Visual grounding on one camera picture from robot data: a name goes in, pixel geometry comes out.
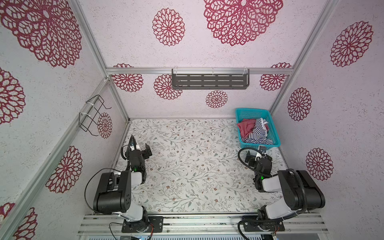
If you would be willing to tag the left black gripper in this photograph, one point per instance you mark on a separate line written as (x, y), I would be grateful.
(144, 152)

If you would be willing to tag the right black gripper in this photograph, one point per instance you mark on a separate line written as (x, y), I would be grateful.
(252, 158)

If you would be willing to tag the blue white striped tank top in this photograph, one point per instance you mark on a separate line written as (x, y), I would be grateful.
(259, 134)

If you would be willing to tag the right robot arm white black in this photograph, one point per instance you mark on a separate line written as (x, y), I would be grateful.
(300, 192)

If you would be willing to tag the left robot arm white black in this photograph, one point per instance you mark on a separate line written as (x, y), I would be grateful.
(114, 192)

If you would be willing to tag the maroon red tank top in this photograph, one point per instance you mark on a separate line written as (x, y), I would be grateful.
(246, 127)

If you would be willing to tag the floral table mat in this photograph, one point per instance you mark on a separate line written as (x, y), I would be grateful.
(196, 166)

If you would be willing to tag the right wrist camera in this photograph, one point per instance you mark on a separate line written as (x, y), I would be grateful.
(263, 149)

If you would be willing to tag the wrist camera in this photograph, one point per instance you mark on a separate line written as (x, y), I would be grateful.
(263, 149)
(132, 145)

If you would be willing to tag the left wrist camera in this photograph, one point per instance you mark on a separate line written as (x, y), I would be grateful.
(132, 145)

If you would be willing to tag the black wire wall rack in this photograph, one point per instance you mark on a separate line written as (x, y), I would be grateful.
(88, 118)

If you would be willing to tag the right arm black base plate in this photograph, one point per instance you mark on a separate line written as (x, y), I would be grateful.
(253, 224)

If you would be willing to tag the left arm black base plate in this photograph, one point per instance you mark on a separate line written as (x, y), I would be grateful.
(146, 225)

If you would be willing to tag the grey metal wall shelf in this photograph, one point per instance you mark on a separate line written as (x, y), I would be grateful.
(210, 81)

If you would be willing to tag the aluminium front rail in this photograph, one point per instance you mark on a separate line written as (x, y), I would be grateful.
(196, 224)

